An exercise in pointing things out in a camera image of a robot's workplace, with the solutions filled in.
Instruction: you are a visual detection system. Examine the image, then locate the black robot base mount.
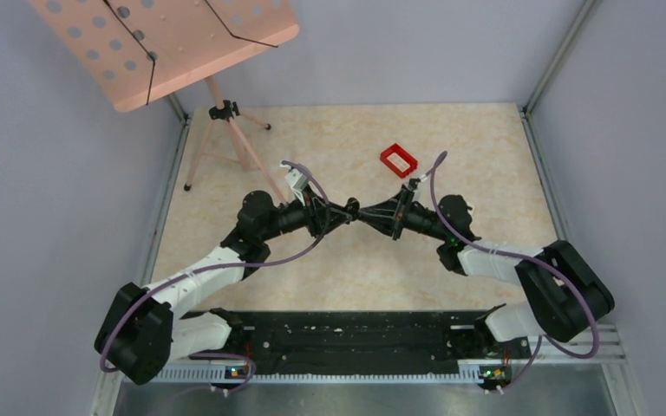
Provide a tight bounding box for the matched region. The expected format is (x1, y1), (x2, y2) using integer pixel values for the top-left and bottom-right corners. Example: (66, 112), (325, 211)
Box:
(212, 308), (532, 376)

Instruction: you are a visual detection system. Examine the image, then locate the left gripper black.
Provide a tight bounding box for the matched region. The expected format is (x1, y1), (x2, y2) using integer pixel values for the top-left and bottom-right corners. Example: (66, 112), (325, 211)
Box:
(260, 185), (352, 241)

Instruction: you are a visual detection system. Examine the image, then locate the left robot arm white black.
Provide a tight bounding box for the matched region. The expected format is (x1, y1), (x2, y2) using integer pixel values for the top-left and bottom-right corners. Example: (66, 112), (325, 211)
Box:
(95, 188), (360, 385)

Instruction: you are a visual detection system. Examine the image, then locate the red plastic tray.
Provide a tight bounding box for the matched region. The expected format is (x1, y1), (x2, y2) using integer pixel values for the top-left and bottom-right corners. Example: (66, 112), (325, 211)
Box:
(379, 143), (419, 179)

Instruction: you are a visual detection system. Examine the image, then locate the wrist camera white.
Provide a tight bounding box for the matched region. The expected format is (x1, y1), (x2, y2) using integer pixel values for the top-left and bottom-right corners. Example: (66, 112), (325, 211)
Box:
(280, 160), (310, 202)
(406, 175), (428, 201)

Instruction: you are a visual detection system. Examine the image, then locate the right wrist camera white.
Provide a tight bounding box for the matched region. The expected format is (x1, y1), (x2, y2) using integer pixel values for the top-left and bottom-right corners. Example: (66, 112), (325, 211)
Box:
(406, 175), (428, 201)

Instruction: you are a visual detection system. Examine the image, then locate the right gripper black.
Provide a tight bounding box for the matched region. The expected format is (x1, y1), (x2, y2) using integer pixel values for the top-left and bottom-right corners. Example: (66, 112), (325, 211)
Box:
(358, 188), (450, 242)

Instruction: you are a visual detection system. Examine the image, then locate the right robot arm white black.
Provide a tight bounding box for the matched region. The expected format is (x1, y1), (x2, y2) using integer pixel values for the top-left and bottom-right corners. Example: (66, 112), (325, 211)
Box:
(358, 187), (615, 357)

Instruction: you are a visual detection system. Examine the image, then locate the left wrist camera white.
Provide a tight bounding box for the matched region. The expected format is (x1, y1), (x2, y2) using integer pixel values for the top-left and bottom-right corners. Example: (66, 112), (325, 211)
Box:
(280, 160), (310, 202)

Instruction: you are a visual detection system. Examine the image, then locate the pink music stand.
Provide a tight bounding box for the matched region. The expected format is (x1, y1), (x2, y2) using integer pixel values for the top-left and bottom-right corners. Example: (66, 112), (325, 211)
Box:
(27, 0), (301, 192)

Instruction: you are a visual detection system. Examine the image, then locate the black earbud charging case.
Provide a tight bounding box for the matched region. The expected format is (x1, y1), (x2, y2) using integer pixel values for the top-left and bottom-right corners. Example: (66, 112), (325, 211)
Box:
(345, 197), (360, 224)

